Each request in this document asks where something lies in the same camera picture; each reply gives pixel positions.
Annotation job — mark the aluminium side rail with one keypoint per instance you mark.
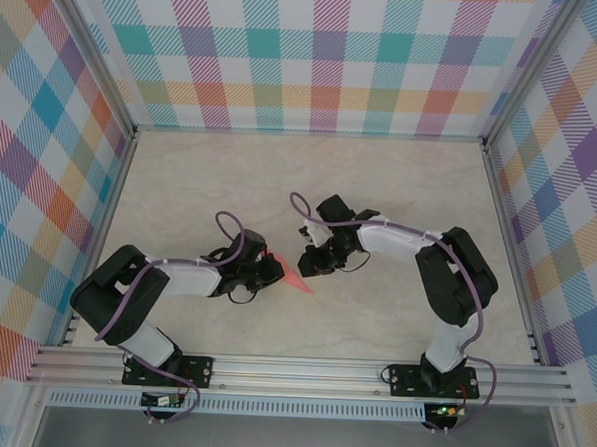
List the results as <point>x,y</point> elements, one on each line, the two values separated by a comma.
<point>101,238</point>
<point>513,255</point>

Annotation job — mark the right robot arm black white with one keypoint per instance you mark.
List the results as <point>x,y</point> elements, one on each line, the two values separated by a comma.
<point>450,286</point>

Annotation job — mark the thin aluminium back rail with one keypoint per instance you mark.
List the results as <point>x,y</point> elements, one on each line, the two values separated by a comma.
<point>308,133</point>

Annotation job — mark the grey metal panel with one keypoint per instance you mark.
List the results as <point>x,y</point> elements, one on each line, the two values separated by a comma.
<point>292,443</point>

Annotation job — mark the small green circuit board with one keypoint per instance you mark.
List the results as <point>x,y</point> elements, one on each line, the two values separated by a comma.
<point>161,401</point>
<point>446,410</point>

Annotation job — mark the pink paper sheet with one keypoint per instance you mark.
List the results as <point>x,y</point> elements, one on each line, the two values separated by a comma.
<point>295,282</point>

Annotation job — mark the aluminium frame post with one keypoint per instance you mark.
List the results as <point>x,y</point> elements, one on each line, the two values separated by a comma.
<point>97,58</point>
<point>527,70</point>

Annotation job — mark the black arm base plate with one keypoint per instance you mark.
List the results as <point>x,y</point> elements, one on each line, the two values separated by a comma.
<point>198,371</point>
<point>405,379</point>

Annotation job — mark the long aluminium frame rail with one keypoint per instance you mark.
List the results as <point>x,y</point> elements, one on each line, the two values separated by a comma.
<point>295,376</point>

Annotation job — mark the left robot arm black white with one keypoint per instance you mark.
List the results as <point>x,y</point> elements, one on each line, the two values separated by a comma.
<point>119,299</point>

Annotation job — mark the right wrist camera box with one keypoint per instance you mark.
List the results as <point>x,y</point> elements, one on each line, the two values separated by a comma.
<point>314,234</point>

